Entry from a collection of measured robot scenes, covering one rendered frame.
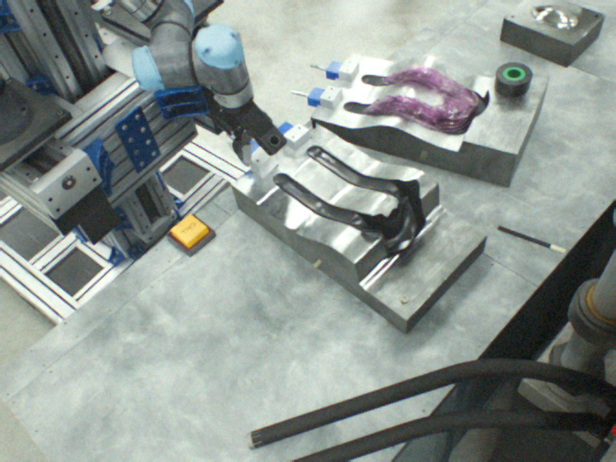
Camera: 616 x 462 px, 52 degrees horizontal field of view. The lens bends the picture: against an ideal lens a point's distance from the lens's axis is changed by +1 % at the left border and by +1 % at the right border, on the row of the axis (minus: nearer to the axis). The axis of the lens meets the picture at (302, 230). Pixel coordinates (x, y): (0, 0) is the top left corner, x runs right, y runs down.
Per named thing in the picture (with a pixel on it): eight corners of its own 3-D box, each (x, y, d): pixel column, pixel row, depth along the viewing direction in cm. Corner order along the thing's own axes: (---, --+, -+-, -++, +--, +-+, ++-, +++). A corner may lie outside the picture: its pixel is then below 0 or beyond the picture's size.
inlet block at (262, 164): (222, 146, 144) (217, 134, 139) (237, 132, 145) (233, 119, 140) (262, 179, 139) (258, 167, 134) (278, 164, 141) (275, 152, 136)
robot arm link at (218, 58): (189, 22, 107) (237, 16, 107) (204, 65, 117) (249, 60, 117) (189, 59, 104) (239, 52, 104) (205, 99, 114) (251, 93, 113)
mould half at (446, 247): (238, 209, 146) (225, 170, 136) (313, 146, 156) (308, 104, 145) (406, 335, 122) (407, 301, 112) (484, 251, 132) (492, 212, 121)
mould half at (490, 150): (312, 133, 159) (307, 100, 150) (354, 69, 171) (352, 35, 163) (509, 188, 141) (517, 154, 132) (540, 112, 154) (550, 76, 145)
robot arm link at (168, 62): (148, 61, 119) (204, 55, 118) (142, 102, 112) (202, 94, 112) (134, 26, 113) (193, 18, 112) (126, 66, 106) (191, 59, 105)
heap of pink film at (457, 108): (358, 118, 152) (357, 93, 145) (387, 72, 160) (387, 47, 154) (462, 145, 142) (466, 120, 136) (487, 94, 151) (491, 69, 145)
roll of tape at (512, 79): (492, 96, 143) (495, 84, 140) (493, 73, 148) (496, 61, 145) (530, 98, 142) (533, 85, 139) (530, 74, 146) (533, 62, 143)
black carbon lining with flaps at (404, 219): (269, 187, 140) (262, 158, 133) (318, 146, 146) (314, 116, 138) (389, 270, 123) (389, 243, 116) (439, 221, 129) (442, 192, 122)
